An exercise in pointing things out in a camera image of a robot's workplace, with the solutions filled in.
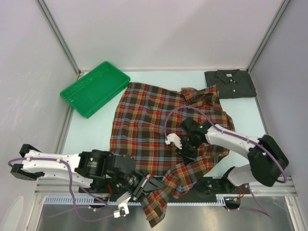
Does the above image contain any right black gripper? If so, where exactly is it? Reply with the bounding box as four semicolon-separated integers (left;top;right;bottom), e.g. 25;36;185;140
176;137;203;166

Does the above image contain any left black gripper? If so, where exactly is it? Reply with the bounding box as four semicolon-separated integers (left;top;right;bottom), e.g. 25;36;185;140
107;170;167;203

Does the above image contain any red plaid long sleeve shirt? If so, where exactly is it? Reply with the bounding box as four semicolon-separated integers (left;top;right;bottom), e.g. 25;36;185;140
110;82;235;227

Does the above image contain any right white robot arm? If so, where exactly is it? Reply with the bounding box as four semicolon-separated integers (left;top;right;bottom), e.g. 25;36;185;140
165;117;289;193

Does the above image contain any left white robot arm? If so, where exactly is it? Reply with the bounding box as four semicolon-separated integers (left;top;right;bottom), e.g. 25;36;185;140
8;144;166;201

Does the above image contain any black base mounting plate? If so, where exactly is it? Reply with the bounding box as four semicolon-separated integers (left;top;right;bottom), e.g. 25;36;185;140
90;177;245;208

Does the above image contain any folded dark striped shirt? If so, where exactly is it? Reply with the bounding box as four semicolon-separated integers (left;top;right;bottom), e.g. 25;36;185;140
205;69;257;99

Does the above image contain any green plastic tray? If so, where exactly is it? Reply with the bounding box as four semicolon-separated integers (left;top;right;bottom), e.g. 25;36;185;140
60;61;130;118

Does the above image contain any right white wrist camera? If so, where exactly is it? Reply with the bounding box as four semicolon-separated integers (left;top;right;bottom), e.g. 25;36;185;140
165;133;182;150

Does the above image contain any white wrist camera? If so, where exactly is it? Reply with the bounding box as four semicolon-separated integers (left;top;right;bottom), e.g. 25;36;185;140
165;133;182;150
114;192;131;218

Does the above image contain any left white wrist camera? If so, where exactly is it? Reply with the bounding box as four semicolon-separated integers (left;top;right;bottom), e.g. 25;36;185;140
114;192;131;218

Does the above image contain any white slotted cable duct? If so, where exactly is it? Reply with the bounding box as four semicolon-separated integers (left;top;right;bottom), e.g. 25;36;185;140
44;194;240;206

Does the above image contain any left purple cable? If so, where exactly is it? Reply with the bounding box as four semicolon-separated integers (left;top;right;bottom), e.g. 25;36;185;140
8;157;121;222

